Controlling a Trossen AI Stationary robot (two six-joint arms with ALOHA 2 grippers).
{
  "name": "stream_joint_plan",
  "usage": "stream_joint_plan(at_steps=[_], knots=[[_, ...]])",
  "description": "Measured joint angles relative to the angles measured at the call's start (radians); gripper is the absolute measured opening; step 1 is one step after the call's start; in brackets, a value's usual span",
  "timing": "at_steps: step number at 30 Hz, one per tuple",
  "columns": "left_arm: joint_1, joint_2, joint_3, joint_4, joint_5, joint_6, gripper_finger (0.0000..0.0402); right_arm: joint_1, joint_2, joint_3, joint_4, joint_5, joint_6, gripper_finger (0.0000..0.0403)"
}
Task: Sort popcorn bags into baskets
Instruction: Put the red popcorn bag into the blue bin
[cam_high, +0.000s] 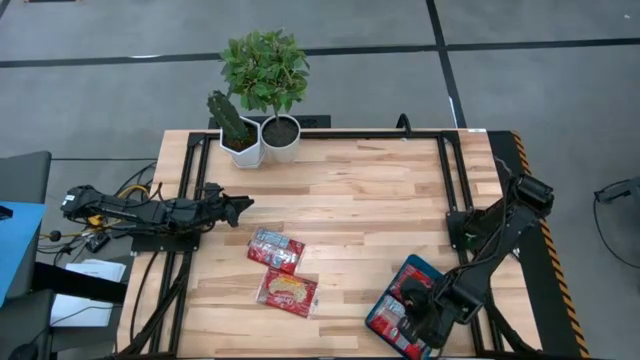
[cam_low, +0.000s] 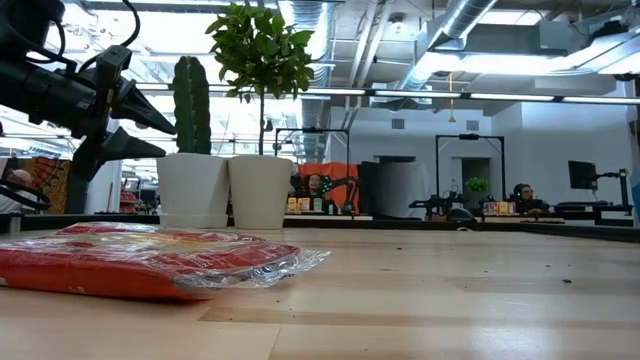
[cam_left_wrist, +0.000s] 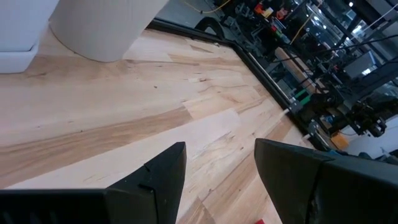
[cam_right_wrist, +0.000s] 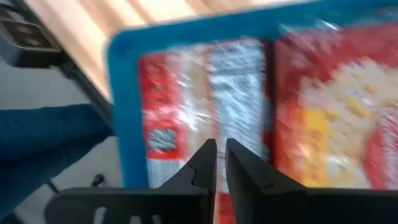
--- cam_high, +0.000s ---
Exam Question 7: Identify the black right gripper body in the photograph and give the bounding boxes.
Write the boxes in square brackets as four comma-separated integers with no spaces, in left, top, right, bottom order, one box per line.
[408,287,454,351]

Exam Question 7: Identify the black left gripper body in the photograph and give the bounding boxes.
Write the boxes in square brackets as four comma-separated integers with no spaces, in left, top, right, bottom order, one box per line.
[202,182,244,229]

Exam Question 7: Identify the blue tray basket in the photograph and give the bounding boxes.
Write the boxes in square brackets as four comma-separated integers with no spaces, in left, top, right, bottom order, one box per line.
[364,253,469,360]

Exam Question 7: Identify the white hexagonal plant pot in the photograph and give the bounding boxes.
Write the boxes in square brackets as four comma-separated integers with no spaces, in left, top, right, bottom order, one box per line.
[219,115,265,170]

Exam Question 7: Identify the white round plant pot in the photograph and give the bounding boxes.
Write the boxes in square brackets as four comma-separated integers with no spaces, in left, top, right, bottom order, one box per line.
[259,113,302,164]

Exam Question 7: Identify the green cactus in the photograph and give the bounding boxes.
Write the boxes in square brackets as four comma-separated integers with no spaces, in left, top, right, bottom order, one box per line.
[206,89,250,144]

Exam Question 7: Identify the black box behind table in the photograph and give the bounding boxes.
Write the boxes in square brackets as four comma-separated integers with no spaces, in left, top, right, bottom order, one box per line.
[208,114,333,131]

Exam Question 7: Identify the black mat with hazard stripes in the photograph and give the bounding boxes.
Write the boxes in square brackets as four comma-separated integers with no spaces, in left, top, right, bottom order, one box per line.
[487,130,592,360]

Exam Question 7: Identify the small black device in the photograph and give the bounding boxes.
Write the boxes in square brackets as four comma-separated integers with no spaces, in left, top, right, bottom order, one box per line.
[84,233,111,254]

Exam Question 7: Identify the green leafy plant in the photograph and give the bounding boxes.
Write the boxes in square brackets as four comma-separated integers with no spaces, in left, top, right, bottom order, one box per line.
[218,28,311,115]

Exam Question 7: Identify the white paper sheets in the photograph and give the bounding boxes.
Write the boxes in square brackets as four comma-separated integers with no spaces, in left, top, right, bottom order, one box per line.
[48,258,128,329]

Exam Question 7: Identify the grey chair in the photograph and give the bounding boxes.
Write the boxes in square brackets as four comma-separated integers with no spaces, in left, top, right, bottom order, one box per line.
[0,150,55,360]

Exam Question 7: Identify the blue board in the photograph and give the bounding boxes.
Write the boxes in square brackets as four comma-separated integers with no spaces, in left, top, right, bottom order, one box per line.
[0,200,48,307]

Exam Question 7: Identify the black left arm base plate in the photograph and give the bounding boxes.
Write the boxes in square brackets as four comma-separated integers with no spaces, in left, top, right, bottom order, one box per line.
[130,230,202,254]

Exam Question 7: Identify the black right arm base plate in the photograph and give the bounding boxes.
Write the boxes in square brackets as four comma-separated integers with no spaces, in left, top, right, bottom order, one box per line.
[445,208,521,254]

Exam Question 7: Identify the yellow and black cable bundle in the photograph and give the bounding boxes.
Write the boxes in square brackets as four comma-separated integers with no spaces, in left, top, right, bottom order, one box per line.
[38,162,159,254]

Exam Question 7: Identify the black metal table frame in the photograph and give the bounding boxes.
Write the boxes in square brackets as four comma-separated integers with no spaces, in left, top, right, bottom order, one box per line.
[107,128,544,360]

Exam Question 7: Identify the black stand with cable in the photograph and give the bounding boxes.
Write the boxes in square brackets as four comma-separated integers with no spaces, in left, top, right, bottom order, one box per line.
[592,175,640,270]

